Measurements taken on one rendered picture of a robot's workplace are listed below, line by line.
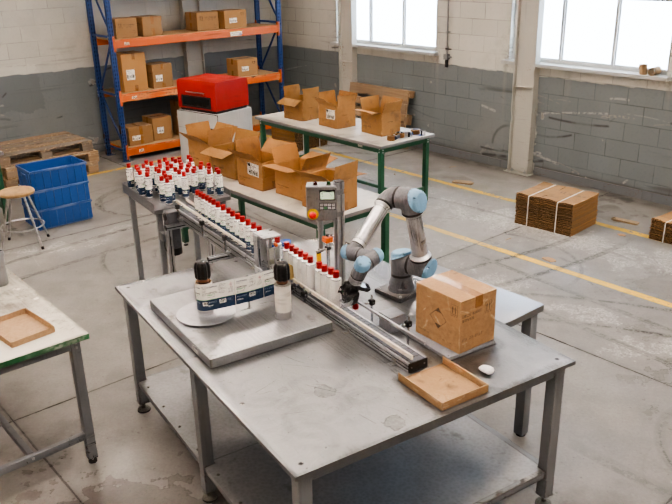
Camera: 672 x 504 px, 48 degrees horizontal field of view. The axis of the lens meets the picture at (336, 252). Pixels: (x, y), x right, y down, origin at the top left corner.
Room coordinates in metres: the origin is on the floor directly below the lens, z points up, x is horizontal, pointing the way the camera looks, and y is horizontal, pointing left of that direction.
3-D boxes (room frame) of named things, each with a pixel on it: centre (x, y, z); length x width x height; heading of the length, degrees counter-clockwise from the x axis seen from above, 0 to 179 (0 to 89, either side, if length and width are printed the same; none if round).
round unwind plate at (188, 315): (3.57, 0.68, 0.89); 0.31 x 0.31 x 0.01
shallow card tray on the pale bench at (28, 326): (3.59, 1.67, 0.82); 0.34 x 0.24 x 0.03; 46
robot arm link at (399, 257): (3.89, -0.36, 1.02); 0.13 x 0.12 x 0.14; 50
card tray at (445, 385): (2.90, -0.45, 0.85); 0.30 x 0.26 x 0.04; 32
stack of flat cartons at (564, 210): (7.32, -2.23, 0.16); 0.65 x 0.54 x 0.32; 45
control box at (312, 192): (3.88, 0.06, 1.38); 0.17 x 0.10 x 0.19; 87
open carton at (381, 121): (8.16, -0.49, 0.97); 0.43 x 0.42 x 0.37; 127
